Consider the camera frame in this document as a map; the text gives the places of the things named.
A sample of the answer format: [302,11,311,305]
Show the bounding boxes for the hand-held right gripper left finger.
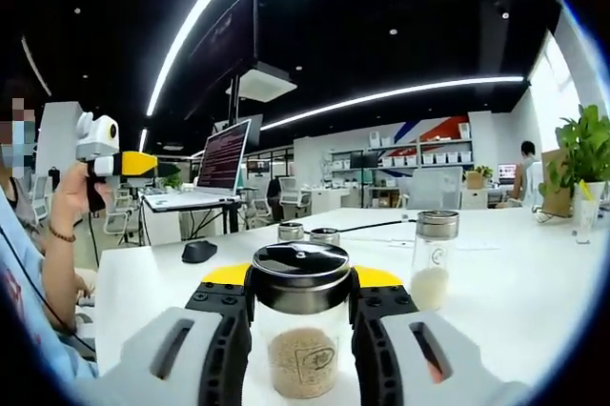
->
[75,262,254,406]

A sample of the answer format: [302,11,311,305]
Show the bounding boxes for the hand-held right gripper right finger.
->
[350,264,533,406]

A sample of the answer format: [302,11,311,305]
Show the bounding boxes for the tall seasoning bottle white contents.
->
[409,209,461,312]

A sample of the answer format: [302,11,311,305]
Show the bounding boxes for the short seasoning bottle beige contents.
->
[277,221,306,244]

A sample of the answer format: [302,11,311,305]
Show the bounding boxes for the tall seasoning bottle brown contents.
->
[250,240,355,400]

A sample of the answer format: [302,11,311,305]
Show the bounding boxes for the short seasoning bottle white contents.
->
[308,227,342,249]

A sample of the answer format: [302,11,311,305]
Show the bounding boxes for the person's left hand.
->
[50,160,114,239]

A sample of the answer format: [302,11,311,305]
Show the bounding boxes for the small green desk plant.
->
[159,171,185,191]

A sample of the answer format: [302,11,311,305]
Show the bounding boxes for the white laptop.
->
[142,118,253,213]

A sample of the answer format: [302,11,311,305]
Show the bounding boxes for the white office chair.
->
[102,189,137,235]
[278,175,314,210]
[28,174,52,224]

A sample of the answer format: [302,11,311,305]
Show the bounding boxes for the black computer mouse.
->
[180,239,219,264]

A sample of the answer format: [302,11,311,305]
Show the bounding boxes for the small hanging monitor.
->
[212,113,264,150]

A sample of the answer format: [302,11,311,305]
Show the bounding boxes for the white ceiling air unit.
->
[224,67,299,103]

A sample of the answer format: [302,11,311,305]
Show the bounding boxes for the long curved ceiling light strip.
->
[145,0,263,117]

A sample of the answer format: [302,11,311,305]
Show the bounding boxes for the large hanging dark monitor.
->
[183,0,261,121]

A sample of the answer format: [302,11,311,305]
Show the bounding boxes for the white low cabinet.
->
[309,188,353,216]
[460,188,491,211]

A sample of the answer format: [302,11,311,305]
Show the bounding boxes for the grey mesh office chair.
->
[407,166,464,211]

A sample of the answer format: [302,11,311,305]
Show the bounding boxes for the clear plastic cup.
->
[573,198,600,235]

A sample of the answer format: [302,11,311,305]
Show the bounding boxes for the black monitor on stand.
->
[349,151,380,170]

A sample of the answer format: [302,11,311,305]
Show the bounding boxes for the brown paper bag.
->
[540,148,576,219]

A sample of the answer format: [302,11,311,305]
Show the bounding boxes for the small leafy plant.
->
[461,164,496,181]

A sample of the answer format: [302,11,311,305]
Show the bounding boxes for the row of white storage boxes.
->
[380,151,473,167]

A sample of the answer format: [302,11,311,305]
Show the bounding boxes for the green potted plant white pot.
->
[538,103,610,231]

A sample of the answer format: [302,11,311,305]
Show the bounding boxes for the narrow window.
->
[527,31,580,152]

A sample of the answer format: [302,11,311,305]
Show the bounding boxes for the brown bead bracelet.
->
[47,223,77,244]

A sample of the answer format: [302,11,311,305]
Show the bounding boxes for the black chest device cable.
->
[0,227,99,353]

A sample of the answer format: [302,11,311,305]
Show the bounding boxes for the black table cable with plug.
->
[340,216,418,234]

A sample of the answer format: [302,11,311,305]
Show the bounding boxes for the wall shelf unit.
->
[328,136,476,172]

